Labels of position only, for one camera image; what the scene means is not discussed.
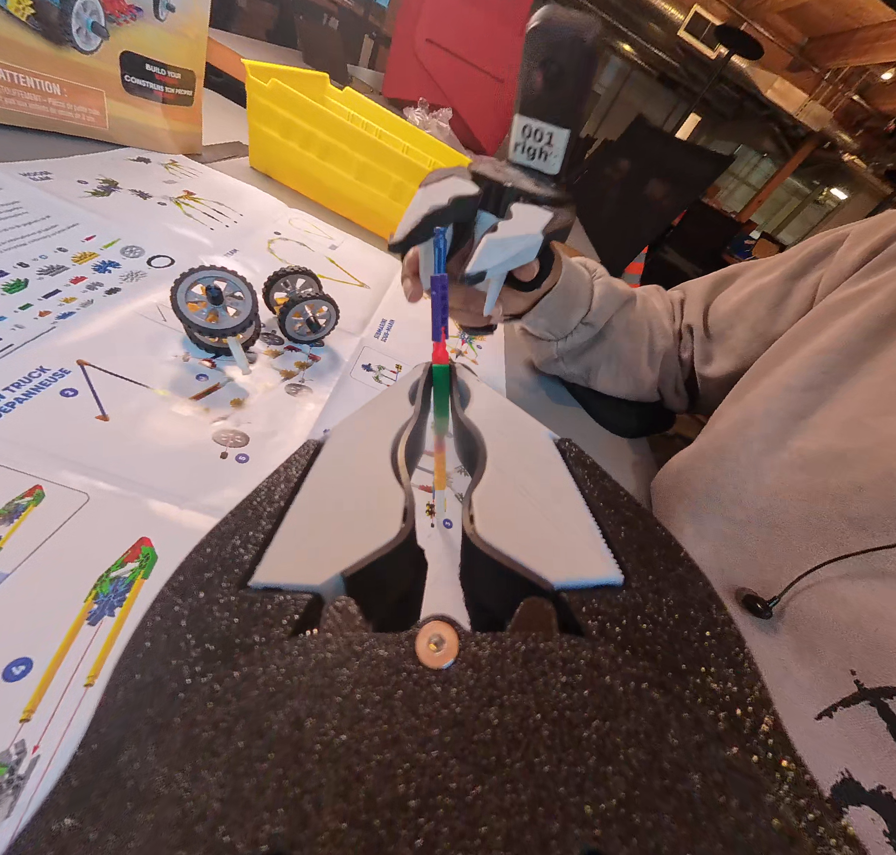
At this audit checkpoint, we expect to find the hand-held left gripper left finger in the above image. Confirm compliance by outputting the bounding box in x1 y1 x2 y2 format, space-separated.
248 365 431 597

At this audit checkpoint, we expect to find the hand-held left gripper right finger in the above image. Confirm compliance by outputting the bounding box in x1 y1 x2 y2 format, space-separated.
448 364 625 592

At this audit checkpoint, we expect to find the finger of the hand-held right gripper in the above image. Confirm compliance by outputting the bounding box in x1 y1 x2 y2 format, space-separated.
388 169 484 255
465 201 559 318

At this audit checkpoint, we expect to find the person's right forearm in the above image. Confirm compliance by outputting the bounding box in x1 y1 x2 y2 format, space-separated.
518 211 896 416

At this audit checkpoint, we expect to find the person's right hand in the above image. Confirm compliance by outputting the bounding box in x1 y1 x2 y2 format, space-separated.
401 234 560 333

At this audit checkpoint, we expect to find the clear plastic wrap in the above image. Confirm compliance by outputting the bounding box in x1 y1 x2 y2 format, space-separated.
402 98 456 144

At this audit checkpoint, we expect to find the red cup-shaped foam cutout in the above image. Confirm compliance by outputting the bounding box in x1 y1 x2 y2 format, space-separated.
381 0 538 157

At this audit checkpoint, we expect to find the stack of yellow plastic bins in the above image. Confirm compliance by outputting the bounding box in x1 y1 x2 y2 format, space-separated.
241 58 474 240

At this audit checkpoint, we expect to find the dark cloth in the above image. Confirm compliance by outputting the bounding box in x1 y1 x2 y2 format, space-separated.
566 379 678 441

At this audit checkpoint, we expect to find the toy wheel pair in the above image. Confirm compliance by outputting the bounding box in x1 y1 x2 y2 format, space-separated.
262 267 343 348
170 265 264 377

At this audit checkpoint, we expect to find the white printed instruction sheet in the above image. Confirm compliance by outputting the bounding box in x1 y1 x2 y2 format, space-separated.
0 144 510 828

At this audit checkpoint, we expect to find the person's beige hoodie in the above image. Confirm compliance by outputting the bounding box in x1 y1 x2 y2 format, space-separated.
650 379 896 855

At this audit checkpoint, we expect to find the construction toy kit box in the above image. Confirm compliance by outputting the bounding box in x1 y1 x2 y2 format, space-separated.
0 0 217 156

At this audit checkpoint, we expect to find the thin black cable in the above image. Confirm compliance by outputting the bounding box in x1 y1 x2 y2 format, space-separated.
735 543 896 621

